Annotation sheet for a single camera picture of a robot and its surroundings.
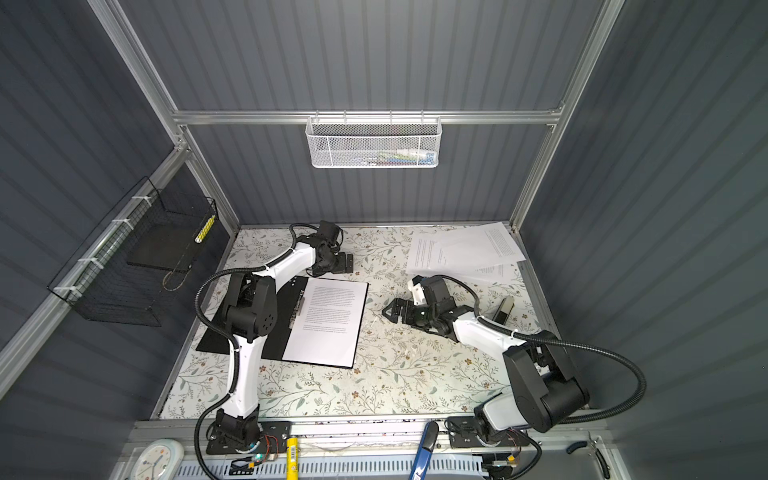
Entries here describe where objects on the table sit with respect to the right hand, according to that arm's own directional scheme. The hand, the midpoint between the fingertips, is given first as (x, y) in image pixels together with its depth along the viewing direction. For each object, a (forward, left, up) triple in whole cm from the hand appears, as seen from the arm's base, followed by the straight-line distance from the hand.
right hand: (397, 317), depth 87 cm
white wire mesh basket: (+63, +8, +20) cm, 66 cm away
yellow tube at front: (-34, +25, -5) cm, 42 cm away
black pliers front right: (-30, -47, -8) cm, 57 cm away
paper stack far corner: (+34, -34, -12) cm, 50 cm away
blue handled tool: (-30, -8, -4) cm, 31 cm away
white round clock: (-35, +56, -4) cm, 66 cm away
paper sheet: (0, +23, -7) cm, 24 cm away
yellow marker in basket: (+15, +53, +22) cm, 59 cm away
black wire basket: (+2, +65, +23) cm, 69 cm away
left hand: (+21, +20, -3) cm, 30 cm away
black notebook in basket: (+10, +61, +22) cm, 65 cm away
